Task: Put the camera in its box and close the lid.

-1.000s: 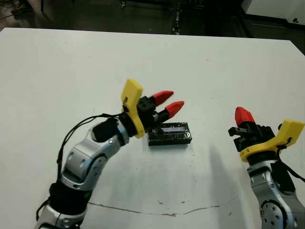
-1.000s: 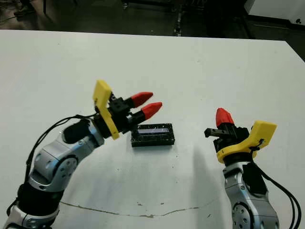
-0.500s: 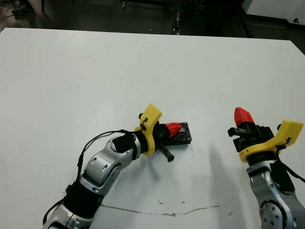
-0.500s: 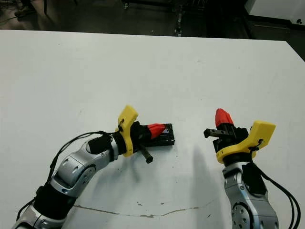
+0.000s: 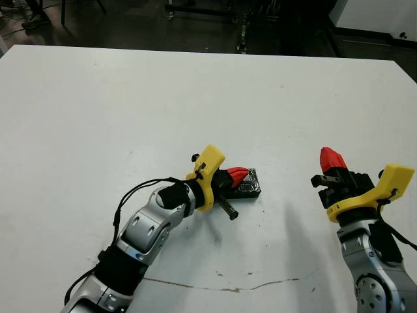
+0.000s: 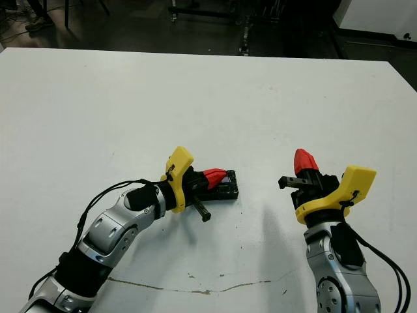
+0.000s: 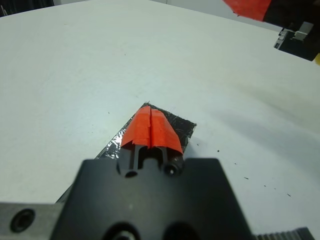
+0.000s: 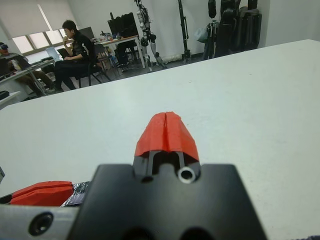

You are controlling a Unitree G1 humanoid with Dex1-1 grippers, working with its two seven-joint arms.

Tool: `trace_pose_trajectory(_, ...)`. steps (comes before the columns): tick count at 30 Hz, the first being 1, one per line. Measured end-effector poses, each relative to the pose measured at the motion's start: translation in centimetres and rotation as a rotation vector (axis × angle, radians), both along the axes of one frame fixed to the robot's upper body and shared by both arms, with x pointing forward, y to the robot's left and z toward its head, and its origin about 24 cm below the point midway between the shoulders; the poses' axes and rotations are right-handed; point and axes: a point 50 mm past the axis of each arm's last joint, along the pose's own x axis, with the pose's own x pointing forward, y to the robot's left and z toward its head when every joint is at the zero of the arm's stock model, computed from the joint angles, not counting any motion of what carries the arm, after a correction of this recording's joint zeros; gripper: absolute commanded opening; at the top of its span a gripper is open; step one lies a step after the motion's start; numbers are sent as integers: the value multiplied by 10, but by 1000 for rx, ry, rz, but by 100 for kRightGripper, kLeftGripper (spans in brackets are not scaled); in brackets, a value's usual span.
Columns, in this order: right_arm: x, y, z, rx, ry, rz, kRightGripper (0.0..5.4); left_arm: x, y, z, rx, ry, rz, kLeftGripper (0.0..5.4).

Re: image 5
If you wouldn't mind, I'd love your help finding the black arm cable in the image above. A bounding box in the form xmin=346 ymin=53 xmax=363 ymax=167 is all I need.
xmin=377 ymin=195 xmax=417 ymax=251
xmin=64 ymin=175 xmax=199 ymax=306

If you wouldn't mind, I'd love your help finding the black camera box lid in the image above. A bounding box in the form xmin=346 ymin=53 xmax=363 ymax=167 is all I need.
xmin=224 ymin=168 xmax=263 ymax=200

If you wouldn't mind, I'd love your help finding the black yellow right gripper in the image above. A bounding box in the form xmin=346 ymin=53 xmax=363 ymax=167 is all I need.
xmin=309 ymin=147 xmax=416 ymax=224

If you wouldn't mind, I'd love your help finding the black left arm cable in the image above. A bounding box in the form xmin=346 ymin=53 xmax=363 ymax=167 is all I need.
xmin=64 ymin=175 xmax=199 ymax=306

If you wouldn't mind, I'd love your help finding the person in black clothes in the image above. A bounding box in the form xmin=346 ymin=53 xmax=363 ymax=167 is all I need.
xmin=21 ymin=0 xmax=51 ymax=30

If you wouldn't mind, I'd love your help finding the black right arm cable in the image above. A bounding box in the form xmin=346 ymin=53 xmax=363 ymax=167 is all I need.
xmin=377 ymin=195 xmax=417 ymax=251

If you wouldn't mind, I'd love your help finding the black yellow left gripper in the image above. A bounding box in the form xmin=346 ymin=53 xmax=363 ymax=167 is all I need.
xmin=184 ymin=143 xmax=250 ymax=222

